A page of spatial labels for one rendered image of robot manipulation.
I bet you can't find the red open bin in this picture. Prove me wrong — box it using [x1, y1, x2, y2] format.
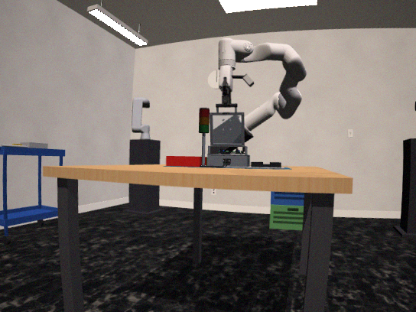
[166, 156, 202, 167]

